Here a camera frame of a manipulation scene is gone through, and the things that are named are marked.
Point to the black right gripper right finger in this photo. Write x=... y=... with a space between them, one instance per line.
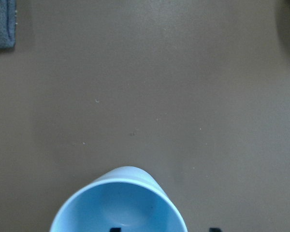
x=214 y=229

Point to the grey folded cloth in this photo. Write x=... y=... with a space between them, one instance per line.
x=7 y=23

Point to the blue cup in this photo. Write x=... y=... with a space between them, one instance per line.
x=126 y=197

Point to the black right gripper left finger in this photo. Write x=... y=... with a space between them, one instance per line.
x=115 y=230

